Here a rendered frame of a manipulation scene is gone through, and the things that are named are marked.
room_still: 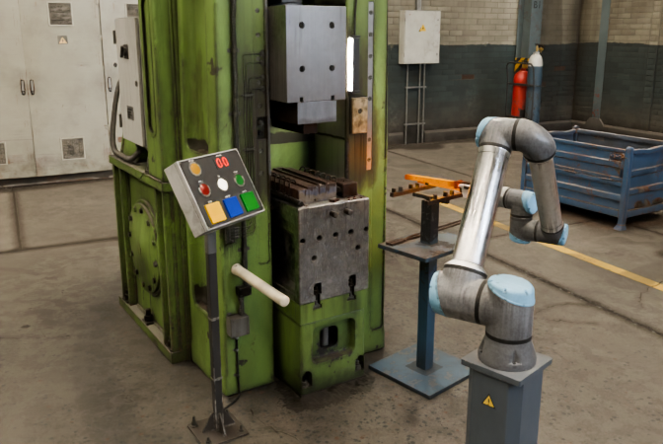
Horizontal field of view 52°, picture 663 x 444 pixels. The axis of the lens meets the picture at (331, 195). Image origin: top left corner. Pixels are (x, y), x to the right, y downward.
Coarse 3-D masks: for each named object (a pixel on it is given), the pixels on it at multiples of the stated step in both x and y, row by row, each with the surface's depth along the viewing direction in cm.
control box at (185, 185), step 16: (192, 160) 252; (208, 160) 258; (224, 160) 264; (240, 160) 272; (176, 176) 247; (192, 176) 248; (208, 176) 255; (224, 176) 261; (176, 192) 249; (192, 192) 245; (224, 192) 258; (240, 192) 264; (256, 192) 271; (192, 208) 246; (224, 208) 254; (192, 224) 247; (208, 224) 245; (224, 224) 251
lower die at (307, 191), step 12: (276, 168) 335; (288, 168) 339; (276, 180) 317; (288, 180) 313; (300, 180) 313; (324, 180) 312; (288, 192) 304; (300, 192) 297; (312, 192) 301; (324, 192) 304
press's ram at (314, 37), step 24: (288, 24) 278; (312, 24) 284; (336, 24) 290; (288, 48) 280; (312, 48) 286; (336, 48) 293; (288, 72) 282; (312, 72) 288; (336, 72) 295; (288, 96) 284; (312, 96) 291; (336, 96) 298
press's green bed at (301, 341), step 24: (288, 312) 313; (312, 312) 307; (336, 312) 315; (360, 312) 323; (288, 336) 317; (312, 336) 310; (336, 336) 325; (360, 336) 326; (288, 360) 320; (312, 360) 313; (336, 360) 321; (360, 360) 333; (288, 384) 323; (312, 384) 316; (336, 384) 324
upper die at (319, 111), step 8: (272, 104) 306; (280, 104) 300; (288, 104) 294; (296, 104) 288; (304, 104) 289; (312, 104) 291; (320, 104) 294; (328, 104) 296; (272, 112) 307; (280, 112) 301; (288, 112) 295; (296, 112) 289; (304, 112) 290; (312, 112) 292; (320, 112) 294; (328, 112) 297; (280, 120) 302; (288, 120) 296; (296, 120) 290; (304, 120) 291; (312, 120) 293; (320, 120) 295; (328, 120) 298
